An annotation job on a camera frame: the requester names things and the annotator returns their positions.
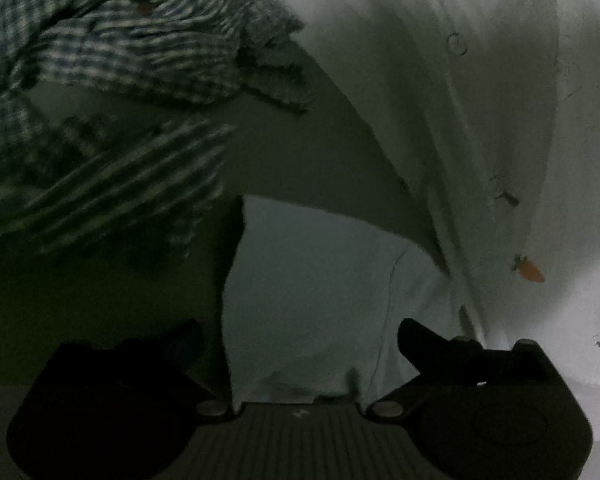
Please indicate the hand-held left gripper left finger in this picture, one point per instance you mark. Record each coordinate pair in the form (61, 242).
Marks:
(186, 342)

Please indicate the checked shirt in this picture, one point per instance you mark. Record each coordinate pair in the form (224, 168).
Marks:
(130, 50)

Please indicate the white shirt with carrot print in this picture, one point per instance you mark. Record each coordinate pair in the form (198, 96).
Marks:
(480, 85)

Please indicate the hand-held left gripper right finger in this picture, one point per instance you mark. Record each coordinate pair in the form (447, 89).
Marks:
(415, 341)

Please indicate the light blue t-shirt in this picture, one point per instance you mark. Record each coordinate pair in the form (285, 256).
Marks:
(305, 285)

